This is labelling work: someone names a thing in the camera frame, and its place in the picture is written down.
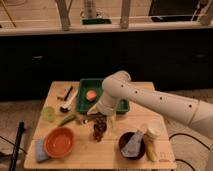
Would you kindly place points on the dark brown bowl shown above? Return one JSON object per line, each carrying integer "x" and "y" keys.
{"x": 123, "y": 141}

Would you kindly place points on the orange round fruit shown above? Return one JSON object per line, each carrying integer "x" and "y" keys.
{"x": 91, "y": 95}

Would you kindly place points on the dark purple grape bunch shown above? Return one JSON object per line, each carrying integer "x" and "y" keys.
{"x": 100, "y": 127}

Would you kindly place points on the blue cloth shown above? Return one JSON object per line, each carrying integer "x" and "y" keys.
{"x": 40, "y": 154}

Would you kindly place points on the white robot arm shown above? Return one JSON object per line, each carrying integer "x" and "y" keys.
{"x": 196, "y": 114}

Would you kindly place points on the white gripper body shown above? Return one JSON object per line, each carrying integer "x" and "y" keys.
{"x": 109, "y": 112}

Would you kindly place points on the light green plastic cup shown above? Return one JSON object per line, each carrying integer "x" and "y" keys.
{"x": 48, "y": 114}

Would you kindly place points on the black pole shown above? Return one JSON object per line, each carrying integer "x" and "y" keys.
{"x": 16, "y": 148}

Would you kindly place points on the green plastic tray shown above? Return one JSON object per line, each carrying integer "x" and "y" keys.
{"x": 83, "y": 104}

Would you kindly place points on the orange plastic bowl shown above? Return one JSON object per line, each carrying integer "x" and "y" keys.
{"x": 59, "y": 142}

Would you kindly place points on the green chili pepper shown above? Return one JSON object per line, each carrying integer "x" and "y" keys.
{"x": 67, "y": 120}

